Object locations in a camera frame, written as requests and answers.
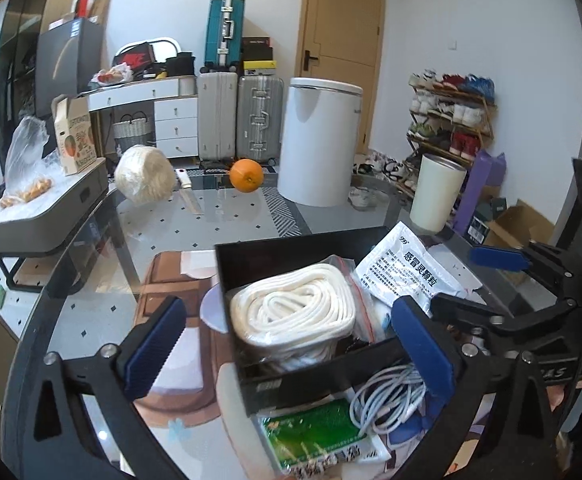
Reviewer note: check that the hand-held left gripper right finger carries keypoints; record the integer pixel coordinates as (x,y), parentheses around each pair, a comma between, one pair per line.
(423,350)

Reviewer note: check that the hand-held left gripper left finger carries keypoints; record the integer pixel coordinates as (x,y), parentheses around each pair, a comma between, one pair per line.
(156,350)

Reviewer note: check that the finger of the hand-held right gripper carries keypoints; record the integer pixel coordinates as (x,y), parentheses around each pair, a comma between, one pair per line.
(501,258)
(471,310)

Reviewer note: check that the small zip bag blue item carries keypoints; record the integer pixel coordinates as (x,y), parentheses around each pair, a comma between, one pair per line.
(382,321)

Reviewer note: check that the white medicine sachet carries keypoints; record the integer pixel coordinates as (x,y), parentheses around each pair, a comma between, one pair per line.
(411,270)

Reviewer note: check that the green white packet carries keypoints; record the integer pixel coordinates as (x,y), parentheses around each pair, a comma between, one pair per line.
(316,430)

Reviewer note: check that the black cardboard box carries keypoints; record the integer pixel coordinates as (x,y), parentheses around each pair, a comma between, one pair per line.
(291,385)

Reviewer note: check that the open cardboard box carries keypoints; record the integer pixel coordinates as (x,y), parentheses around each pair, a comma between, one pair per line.
(518,227)

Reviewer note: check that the dark green box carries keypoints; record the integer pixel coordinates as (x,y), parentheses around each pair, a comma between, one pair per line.
(496,207)

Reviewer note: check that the purple paper bag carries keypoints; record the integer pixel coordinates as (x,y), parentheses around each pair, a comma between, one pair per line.
(483,185)

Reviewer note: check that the white tumbler cup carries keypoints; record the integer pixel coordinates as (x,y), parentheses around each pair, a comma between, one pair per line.
(436,195)

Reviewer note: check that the black white sneakers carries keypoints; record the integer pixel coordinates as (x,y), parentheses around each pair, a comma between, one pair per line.
(386,166)

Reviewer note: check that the clear bowl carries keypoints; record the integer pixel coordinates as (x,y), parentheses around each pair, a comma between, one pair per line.
(363,198)

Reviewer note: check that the wooden shoe rack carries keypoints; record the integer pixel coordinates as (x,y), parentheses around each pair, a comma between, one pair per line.
(483,105)

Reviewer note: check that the collection of shoes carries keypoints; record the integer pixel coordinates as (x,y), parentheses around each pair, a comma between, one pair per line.
(451,110)

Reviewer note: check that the white bagged round bundle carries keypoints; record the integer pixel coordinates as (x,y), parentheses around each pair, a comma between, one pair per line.
(143,175)

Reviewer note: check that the grey side table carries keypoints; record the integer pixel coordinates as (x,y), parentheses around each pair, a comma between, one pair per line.
(36,215)

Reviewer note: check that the striped floor rug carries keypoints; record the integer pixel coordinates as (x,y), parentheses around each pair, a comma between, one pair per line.
(281,210)

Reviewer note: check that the orange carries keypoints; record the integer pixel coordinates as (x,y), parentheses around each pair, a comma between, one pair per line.
(247,175)

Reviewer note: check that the white round trash can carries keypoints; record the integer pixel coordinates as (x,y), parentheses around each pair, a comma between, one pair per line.
(318,145)

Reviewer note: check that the woven basket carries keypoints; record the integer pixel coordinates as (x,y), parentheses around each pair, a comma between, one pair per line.
(133,132)

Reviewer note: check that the printed fruit carton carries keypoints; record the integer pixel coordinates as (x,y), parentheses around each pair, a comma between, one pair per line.
(77,137)

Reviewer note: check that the clear bag of oranges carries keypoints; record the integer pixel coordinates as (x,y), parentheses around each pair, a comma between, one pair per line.
(23,155)

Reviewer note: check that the white dresser with drawers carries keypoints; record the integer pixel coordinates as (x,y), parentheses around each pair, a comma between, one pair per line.
(176,110)

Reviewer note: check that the white suitcase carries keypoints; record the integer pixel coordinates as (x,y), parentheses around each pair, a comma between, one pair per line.
(217,115)

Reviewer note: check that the silver suitcase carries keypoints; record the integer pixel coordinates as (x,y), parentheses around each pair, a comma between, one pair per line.
(260,115)

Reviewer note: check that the plastic bag of fruit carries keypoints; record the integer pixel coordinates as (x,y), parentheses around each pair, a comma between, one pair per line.
(111,76)

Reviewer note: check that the wooden door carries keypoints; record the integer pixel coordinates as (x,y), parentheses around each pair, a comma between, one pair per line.
(343,25)

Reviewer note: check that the black bag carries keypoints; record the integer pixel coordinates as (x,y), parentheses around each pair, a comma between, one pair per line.
(178,64)

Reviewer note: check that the red black shoe box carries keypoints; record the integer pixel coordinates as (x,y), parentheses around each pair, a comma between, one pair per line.
(132,57)

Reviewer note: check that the grey mini fridge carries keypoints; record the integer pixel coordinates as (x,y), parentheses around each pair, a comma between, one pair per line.
(68,65)

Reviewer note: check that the black yellow box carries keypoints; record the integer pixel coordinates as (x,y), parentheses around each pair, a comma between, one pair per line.
(260,67)

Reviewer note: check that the white framed mirror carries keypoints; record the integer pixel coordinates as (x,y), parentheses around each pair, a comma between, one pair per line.
(168,40)

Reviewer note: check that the black flat box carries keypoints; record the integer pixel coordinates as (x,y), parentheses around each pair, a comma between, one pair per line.
(257,47)

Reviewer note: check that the teal suitcase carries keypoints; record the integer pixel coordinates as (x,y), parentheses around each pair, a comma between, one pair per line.
(223,35)

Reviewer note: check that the dark tall cabinet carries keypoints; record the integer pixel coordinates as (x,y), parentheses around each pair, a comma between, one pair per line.
(16,35)

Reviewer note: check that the brown board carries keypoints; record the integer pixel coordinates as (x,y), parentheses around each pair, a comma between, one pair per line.
(102,6)

